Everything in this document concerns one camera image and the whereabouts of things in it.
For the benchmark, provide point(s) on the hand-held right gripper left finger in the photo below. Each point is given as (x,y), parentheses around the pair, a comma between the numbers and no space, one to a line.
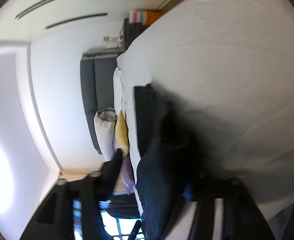
(112,175)

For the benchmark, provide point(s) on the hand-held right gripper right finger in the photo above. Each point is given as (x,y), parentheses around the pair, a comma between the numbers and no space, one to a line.
(187,193)

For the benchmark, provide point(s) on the black pants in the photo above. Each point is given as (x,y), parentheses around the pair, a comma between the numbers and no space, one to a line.
(161,180)

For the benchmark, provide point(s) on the purple cushion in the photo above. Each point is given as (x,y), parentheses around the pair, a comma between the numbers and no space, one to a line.
(127,175)

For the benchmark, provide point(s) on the black jacket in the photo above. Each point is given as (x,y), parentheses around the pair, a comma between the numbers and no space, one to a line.
(123,205)

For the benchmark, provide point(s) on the stacked white pillows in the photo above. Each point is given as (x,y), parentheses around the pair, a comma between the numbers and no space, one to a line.
(103,135)

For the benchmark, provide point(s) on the yellow cushion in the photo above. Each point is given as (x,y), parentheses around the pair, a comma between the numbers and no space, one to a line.
(122,132)

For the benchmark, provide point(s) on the window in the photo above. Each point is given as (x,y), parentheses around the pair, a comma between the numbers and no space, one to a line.
(122,227)

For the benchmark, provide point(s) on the white pillow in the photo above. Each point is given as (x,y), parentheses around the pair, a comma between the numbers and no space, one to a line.
(118,87)

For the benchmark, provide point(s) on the grey padded headboard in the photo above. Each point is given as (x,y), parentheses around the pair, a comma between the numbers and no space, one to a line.
(97,85)

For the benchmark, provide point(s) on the bed with white sheet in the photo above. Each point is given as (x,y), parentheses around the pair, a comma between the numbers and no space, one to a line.
(224,67)

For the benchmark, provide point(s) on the dark grey nightstand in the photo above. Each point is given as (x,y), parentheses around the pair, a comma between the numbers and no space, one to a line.
(132,33)

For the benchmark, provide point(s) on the striped bin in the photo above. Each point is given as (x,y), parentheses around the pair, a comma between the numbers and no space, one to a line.
(137,17)

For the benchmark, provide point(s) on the white wardrobe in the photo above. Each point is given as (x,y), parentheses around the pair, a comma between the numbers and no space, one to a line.
(62,17)

